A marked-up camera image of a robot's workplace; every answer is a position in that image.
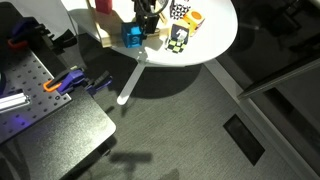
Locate pink building block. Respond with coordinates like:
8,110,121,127
95,0,112,14

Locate orange building block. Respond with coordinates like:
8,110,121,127
183,9,205,33

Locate blue building block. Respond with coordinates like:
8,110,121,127
121,22,142,48

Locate white table leg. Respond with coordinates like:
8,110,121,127
117,63,145,105

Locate white patterned soft cube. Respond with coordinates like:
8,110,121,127
169,24,189,44

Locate shallow wooden tray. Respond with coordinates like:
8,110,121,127
85,0,172,48

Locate dark floor vent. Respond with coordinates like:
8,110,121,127
223,115,265,166

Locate black white checkered cube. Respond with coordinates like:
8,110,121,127
169,0,191,20

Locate silver aluminium rail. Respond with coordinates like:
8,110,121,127
0,93,31,113

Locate purple orange clamp right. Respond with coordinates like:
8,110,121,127
85,71,113,96

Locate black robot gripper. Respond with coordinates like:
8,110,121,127
132,0,159,35

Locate black desk top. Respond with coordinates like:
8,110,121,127
0,91,116,180

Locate checkered green black cube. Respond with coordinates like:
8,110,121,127
165,39,187,53

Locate purple orange clamp left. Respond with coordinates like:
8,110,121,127
43,69,85,95

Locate purple orange clamp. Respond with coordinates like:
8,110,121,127
85,71,113,96
43,69,85,95

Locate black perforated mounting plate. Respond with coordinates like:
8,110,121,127
0,49,72,143

